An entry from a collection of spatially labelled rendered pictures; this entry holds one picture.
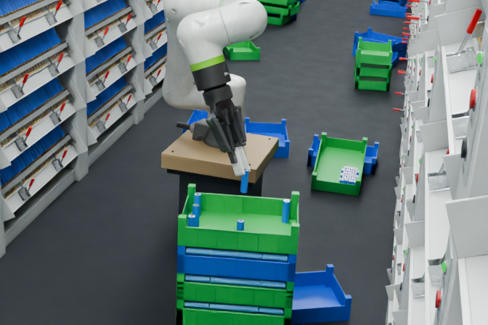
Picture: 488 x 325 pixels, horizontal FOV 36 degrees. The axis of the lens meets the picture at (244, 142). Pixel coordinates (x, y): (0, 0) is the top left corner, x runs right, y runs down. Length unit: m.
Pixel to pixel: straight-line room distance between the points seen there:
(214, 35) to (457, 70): 0.93
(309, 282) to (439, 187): 1.40
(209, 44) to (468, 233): 1.38
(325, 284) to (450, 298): 1.91
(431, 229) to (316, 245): 1.73
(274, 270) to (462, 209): 1.36
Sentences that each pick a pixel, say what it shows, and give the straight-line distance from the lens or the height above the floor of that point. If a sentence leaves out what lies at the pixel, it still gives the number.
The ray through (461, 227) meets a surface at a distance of 0.62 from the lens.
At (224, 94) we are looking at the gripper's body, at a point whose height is 0.75.
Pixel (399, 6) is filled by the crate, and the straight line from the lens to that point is 6.81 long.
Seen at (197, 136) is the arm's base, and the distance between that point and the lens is 2.75.
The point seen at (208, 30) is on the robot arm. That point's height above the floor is 0.91.
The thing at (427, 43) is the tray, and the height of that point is 0.90.
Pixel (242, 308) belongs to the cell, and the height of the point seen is 0.22.
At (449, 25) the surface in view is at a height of 1.10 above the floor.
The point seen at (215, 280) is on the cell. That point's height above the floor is 0.30.
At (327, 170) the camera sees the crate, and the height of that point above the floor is 0.04.
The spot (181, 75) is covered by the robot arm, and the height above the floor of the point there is 0.60.
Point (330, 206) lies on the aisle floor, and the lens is 3.08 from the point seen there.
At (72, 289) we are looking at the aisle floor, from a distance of 2.52.
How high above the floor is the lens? 1.37
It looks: 22 degrees down
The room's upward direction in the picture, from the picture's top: 3 degrees clockwise
